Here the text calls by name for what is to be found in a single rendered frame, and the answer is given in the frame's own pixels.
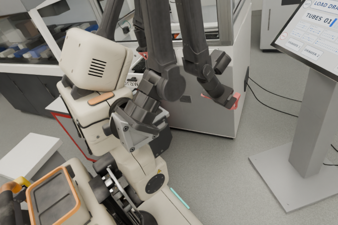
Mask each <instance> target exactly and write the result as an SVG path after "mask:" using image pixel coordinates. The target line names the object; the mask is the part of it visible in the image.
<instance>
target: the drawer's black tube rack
mask: <svg viewBox="0 0 338 225"><path fill-rule="evenodd" d="M133 68H143V69H146V66H145V59H144V58H142V59H141V60H140V61H139V62H138V63H137V64H136V65H135V66H134V67H133ZM134 73H144V71H137V70H135V71H134Z"/></svg>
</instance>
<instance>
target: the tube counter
mask: <svg viewBox="0 0 338 225"><path fill-rule="evenodd" d="M321 25H323V26H327V27H330V28H333V29H336V30H338V18H337V17H333V16H329V15H328V16H327V17H326V18H325V19H324V21H323V22H322V23H321Z"/></svg>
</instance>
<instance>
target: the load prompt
mask: <svg viewBox="0 0 338 225"><path fill-rule="evenodd" d="M309 8H312V9H316V10H320V11H324V12H328V13H332V14H336V15H338V1H335V0H315V1H314V2H313V3H312V5H311V6H310V7H309Z"/></svg>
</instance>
